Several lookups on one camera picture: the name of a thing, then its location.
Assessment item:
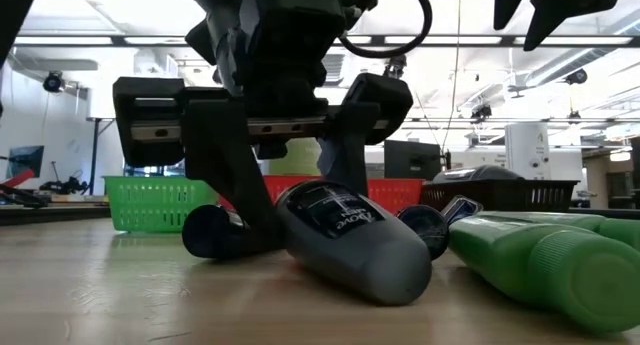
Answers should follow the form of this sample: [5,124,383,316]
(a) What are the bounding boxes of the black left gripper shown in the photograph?
[112,14,415,254]

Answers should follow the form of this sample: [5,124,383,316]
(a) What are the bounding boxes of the small dark screen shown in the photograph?
[6,145,46,179]

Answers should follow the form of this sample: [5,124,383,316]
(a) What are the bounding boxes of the black computer monitor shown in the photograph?
[383,139,443,182]

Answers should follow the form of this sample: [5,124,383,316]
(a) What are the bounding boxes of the white square column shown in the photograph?
[504,121,552,181]

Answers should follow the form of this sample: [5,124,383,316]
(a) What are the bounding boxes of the red plastic basket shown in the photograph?
[215,174,324,212]
[367,177,425,216]

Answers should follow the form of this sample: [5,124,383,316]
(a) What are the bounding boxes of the dark brown plastic basket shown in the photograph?
[419,178,580,214]

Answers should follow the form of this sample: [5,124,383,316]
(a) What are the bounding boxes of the green travel bottle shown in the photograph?
[447,213,640,336]
[474,210,640,251]

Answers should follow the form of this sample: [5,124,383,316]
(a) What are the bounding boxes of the dark toiletry tube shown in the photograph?
[180,203,284,260]
[397,203,450,261]

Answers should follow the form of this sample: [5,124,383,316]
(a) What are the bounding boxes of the green plastic basket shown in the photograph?
[103,175,221,234]

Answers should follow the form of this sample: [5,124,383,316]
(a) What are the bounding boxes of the black ceiling spotlight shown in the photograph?
[469,103,494,121]
[565,67,589,86]
[42,72,65,94]
[383,53,409,79]

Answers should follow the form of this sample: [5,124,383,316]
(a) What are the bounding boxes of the black equipment pile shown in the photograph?
[38,168,90,196]

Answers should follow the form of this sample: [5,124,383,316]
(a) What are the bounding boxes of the red rod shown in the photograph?
[0,168,37,189]

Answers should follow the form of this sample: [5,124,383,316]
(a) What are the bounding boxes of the black left wrist camera cable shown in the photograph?
[338,0,434,59]

